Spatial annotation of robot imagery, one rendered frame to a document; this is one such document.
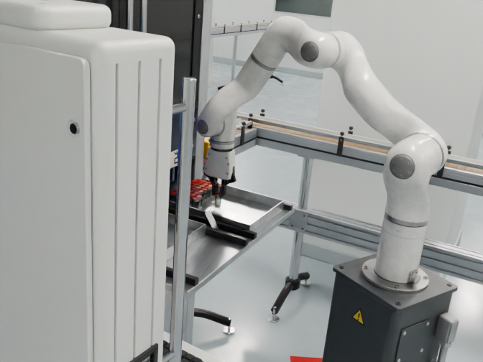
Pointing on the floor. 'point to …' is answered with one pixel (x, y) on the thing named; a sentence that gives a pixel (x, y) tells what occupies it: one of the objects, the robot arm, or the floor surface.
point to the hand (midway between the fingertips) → (218, 189)
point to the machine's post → (197, 131)
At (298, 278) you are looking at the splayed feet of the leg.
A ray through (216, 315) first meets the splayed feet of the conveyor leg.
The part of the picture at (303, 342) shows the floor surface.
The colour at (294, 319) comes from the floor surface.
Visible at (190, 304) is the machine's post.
